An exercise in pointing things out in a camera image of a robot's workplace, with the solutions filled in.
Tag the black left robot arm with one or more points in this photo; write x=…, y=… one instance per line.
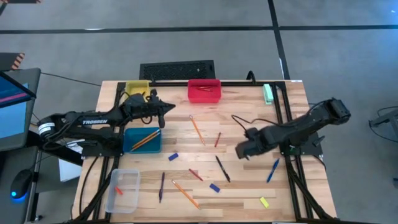
x=93, y=121

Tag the yellow eraser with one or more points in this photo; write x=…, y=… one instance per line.
x=264, y=202

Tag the black computer mouse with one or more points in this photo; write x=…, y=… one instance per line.
x=21, y=183

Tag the black aluminium table frame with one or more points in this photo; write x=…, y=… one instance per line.
x=174, y=83

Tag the laptop with blue screen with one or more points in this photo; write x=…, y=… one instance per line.
x=12, y=121

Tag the black floor vent grate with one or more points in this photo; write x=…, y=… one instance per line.
x=177, y=70

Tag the white paper sheet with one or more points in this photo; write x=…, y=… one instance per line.
x=68, y=171

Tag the orange eraser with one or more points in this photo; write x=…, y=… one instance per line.
x=118, y=190

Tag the clear plastic bin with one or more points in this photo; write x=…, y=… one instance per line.
x=127, y=199

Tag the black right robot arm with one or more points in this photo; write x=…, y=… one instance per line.
x=304, y=124

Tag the yellow plastic bin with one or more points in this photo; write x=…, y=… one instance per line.
x=136, y=87

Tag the purple pen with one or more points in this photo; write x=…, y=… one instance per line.
x=161, y=187

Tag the blue eraser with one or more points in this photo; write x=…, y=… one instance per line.
x=173, y=156
x=214, y=187

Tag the red plastic bin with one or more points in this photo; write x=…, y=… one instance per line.
x=203, y=97

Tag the grey side desk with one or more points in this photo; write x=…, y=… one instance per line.
x=6, y=161

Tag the mint green stapler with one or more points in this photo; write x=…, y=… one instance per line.
x=267, y=91

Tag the teal plastic bin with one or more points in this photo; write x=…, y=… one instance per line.
x=155, y=147

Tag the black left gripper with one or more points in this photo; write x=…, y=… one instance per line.
x=154, y=109

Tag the blue pen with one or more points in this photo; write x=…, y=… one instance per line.
x=272, y=170

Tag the black panel with hazard stripes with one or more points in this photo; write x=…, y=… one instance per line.
x=7, y=60

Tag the orange pencil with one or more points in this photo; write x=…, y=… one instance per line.
x=146, y=138
x=185, y=193
x=197, y=129
x=146, y=142

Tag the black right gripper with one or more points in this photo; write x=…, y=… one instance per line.
x=262, y=141

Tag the black pen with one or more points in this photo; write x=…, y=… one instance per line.
x=222, y=168

